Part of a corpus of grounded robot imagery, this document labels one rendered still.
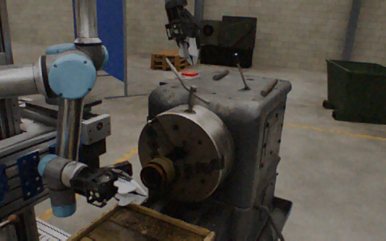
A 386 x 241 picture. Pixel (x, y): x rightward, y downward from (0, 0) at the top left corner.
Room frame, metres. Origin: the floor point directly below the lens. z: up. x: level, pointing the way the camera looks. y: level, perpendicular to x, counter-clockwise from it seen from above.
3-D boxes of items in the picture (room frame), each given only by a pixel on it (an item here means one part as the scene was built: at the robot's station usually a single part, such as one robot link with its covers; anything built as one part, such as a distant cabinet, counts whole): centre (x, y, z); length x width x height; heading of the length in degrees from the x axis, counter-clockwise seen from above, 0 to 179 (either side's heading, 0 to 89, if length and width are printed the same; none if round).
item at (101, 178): (0.77, 0.27, 1.08); 0.12 x 0.09 x 0.08; 64
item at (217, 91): (1.36, -0.12, 1.06); 0.59 x 0.48 x 0.39; 154
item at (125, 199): (0.72, 0.17, 1.07); 0.09 x 0.06 x 0.03; 64
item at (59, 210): (0.86, 0.41, 0.98); 0.11 x 0.08 x 0.11; 20
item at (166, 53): (9.18, 0.77, 0.22); 1.25 x 0.86 x 0.44; 164
